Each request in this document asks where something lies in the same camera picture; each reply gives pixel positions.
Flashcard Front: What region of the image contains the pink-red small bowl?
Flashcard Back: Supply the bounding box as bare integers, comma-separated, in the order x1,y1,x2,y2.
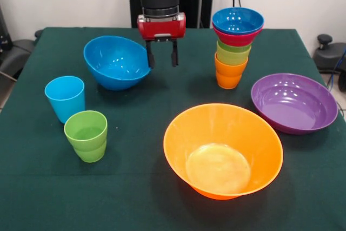
212,23,264,48

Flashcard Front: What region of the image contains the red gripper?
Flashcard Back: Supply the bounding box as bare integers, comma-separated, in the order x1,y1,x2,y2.
136,12,187,70

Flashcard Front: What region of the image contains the light blue cup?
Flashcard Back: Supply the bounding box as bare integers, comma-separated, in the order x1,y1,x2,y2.
44,75,86,124

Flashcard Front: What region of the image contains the dark green tablecloth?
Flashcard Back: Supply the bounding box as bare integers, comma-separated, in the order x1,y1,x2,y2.
0,27,346,231

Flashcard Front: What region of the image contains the orange cup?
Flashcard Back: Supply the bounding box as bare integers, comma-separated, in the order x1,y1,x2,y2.
216,72,243,90
214,53,249,78

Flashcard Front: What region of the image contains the yellow translucent cup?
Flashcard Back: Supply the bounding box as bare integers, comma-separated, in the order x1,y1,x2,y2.
216,44,252,66

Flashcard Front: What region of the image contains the dark blue small bowl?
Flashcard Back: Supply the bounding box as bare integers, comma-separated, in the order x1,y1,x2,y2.
212,7,265,36

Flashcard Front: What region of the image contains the light blue bowl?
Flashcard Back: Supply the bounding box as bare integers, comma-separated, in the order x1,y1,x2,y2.
83,35,152,91

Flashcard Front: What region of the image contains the large orange bowl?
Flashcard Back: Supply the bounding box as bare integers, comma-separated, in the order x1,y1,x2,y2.
163,103,284,201

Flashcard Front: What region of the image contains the black pedestal base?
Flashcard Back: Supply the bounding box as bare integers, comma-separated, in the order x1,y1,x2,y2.
312,34,346,93
0,3,37,80

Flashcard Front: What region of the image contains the light green cup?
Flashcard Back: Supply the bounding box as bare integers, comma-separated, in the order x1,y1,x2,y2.
63,110,108,152
72,142,107,164

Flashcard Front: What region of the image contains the purple bowl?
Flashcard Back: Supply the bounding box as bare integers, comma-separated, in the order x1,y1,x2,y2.
250,72,339,135

